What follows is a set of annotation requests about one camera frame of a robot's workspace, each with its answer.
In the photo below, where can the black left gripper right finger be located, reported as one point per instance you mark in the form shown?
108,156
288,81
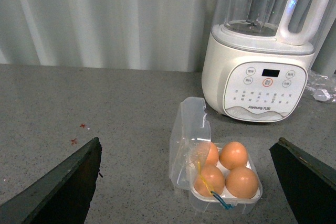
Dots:
308,183

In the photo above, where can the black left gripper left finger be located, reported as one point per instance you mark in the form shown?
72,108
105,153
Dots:
63,195

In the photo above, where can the brown egg top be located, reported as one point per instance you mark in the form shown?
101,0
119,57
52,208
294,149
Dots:
242,182

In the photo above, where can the brown egg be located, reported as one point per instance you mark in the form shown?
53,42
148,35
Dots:
211,154
233,154
210,179
242,182

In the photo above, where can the clear plastic egg box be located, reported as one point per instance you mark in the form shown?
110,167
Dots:
189,148

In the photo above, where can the brown egg in box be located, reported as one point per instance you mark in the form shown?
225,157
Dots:
211,154
233,154
210,179

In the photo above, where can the clear plastic bag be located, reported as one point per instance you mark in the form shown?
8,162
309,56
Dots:
320,88

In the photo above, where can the white Joyoung blender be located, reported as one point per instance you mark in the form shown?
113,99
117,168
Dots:
258,55

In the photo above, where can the grey curtain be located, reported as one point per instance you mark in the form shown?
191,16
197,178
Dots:
123,34

